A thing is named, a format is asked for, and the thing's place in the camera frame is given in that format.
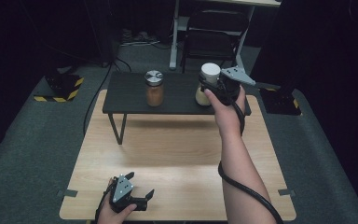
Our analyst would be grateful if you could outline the right hand-held gripper cable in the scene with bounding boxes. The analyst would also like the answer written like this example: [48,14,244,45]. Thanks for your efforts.
[217,90,285,224]

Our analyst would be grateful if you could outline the left hand-held gripper cable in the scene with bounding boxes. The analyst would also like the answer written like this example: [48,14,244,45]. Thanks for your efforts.
[93,183,114,224]

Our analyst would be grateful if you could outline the black floor cable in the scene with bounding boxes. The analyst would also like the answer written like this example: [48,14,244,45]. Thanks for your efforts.
[82,57,133,136]

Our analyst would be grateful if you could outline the person's right hand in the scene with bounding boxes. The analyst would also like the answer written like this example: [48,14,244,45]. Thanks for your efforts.
[203,84,247,138]

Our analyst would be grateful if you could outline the person's left hand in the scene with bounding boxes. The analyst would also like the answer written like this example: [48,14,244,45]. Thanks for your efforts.
[96,176,138,224]

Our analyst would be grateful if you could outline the grey tape piece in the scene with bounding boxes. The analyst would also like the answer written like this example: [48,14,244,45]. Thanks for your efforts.
[278,188,296,198]
[56,189,79,199]

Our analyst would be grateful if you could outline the black raised shelf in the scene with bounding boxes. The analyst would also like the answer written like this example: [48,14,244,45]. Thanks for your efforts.
[102,71,252,147]

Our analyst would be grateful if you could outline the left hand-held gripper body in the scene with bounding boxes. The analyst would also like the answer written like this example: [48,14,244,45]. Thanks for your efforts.
[108,173,149,215]

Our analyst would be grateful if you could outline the black stand base yellow stripes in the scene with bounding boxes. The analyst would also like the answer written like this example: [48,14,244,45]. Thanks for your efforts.
[258,86,303,117]
[33,73,85,104]

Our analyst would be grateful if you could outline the glass jar with white lid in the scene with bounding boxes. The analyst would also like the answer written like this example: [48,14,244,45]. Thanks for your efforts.
[195,63,222,107]

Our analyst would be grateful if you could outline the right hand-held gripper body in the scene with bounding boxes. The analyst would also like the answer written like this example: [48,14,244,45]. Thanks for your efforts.
[213,65,257,107]

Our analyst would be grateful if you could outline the white-framed desk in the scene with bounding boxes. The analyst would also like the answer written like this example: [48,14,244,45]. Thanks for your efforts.
[168,0,282,77]

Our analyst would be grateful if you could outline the hand-held gripper cable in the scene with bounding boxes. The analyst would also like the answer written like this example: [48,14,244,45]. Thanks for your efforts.
[93,183,114,224]
[217,90,285,224]

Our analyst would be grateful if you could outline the black folding chair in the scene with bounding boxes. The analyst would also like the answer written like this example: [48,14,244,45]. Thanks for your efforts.
[180,9,250,76]

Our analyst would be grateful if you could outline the glass jar with silver lid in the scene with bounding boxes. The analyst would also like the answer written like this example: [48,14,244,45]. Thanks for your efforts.
[144,70,165,108]

